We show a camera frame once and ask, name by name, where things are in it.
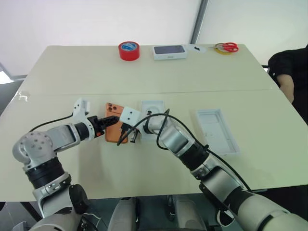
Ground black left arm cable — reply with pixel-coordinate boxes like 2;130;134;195
28;111;75;133

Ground person in black shirt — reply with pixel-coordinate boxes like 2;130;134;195
268;42;308;126

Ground red tape roll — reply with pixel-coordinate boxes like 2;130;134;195
118;41;141;62

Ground white box with phone print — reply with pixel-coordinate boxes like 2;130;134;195
153;44;189;61

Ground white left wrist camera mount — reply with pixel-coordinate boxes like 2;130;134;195
73;97;97;141

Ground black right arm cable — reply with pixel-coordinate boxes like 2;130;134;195
116;108;253;193

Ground white phone box lid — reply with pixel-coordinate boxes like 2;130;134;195
195;108;242;157

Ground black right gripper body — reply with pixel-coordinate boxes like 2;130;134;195
121;122;141;136

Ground grey furniture frame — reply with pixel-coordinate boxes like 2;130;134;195
0;61;28;85

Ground orange phone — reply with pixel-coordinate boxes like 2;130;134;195
104;102;128;144

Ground white paper with black clip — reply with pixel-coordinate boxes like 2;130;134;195
191;44;206;54

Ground grey window frame post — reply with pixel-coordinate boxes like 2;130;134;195
189;0;210;45

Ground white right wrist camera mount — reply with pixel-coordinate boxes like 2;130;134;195
119;107;141;126

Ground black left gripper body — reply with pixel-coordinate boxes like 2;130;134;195
90;115;105;139

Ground yellow tape roll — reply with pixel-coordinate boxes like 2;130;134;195
214;43;232;55

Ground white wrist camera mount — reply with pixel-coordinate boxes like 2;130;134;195
119;107;141;126
73;97;97;141

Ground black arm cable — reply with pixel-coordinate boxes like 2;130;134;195
116;108;253;193
28;111;75;133

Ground grey rounded shape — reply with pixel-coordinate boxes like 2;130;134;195
174;199;207;231
107;197;137;231

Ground red handled scissors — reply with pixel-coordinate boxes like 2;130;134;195
208;42;240;53

